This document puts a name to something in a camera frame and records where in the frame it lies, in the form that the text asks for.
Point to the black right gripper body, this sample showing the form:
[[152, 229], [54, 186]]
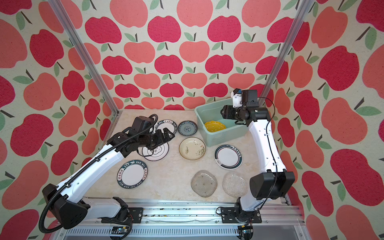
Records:
[[235, 113]]

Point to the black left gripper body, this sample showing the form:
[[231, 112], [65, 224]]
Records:
[[150, 140]]

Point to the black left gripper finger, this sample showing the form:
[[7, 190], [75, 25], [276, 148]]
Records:
[[165, 134], [158, 148]]

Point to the white plate with green rings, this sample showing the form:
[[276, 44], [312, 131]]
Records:
[[157, 154]]

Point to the yellow dotted plate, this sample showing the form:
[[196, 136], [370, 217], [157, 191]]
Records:
[[214, 126]]

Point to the mint green plastic bin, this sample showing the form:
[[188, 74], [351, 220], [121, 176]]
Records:
[[212, 112]]

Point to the dark rimmed hao mei plate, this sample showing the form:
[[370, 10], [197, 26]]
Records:
[[132, 174]]

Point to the green red rimmed white plate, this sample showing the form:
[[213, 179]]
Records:
[[228, 157]]

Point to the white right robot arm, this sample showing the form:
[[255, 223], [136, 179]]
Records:
[[275, 180]]

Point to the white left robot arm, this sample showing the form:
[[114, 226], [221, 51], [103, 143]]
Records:
[[66, 207]]

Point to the black rimmed white plate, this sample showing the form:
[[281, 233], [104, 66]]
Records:
[[169, 124]]

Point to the small blue patterned plate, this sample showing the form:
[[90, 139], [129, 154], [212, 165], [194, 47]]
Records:
[[187, 128]]

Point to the grey glass plate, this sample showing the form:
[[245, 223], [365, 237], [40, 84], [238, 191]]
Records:
[[204, 183]]

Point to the clear glass plate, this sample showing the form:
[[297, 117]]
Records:
[[234, 185]]

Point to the green circuit board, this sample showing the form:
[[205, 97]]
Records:
[[120, 230]]

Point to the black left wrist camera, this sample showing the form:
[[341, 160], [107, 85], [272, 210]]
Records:
[[141, 123]]

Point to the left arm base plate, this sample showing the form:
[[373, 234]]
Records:
[[126, 216]]

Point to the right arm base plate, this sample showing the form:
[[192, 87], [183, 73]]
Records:
[[238, 216]]

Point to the right aluminium frame post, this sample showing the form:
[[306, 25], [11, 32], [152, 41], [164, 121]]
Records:
[[299, 19]]

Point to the aluminium frame post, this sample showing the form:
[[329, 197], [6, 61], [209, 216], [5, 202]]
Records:
[[70, 29], [299, 19]]

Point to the left aluminium frame post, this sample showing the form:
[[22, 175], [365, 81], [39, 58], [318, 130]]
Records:
[[70, 29]]

